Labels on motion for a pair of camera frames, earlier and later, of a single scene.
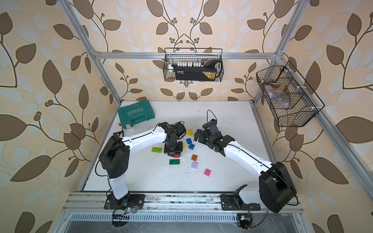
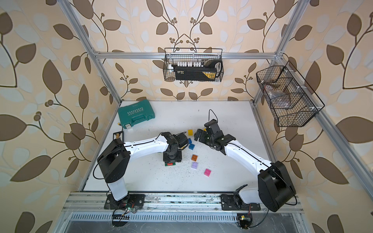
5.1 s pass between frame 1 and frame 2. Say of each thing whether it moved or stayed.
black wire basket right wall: stayed
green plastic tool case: stayed
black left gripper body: moved
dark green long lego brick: moved
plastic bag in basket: stayed
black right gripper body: stayed
